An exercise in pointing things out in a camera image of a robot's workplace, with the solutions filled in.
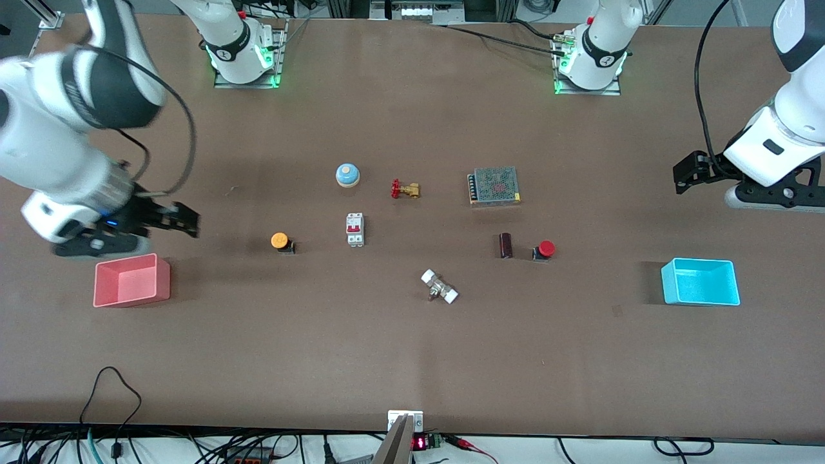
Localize pink plastic bin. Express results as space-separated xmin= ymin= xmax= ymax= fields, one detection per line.
xmin=93 ymin=253 xmax=171 ymax=308

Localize cyan plastic bin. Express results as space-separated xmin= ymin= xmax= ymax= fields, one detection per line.
xmin=661 ymin=258 xmax=741 ymax=306

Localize aluminium extrusion corner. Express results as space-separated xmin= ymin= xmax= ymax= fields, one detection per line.
xmin=26 ymin=0 xmax=65 ymax=30

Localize metal mesh power supply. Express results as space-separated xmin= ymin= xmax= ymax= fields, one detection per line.
xmin=468 ymin=166 xmax=521 ymax=208

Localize steel valve white caps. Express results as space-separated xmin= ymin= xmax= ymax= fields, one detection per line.
xmin=421 ymin=269 xmax=460 ymax=305

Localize red clip lead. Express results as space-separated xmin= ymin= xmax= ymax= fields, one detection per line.
xmin=448 ymin=436 xmax=498 ymax=464

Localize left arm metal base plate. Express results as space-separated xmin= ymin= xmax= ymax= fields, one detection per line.
xmin=553 ymin=32 xmax=621 ymax=96

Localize thin black looped cable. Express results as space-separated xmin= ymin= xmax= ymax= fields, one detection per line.
xmin=79 ymin=366 xmax=142 ymax=429

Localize black base power cable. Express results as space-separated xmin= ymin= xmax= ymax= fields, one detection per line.
xmin=445 ymin=18 xmax=568 ymax=55

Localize black cable loop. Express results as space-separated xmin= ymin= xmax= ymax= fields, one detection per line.
xmin=654 ymin=437 xmax=715 ymax=457

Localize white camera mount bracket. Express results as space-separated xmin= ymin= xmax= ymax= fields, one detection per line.
xmin=387 ymin=410 xmax=424 ymax=432

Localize grey camera mount bar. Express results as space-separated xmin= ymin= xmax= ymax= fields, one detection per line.
xmin=373 ymin=416 xmax=414 ymax=464

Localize aluminium frame with lights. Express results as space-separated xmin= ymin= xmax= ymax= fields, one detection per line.
xmin=371 ymin=0 xmax=465 ymax=21

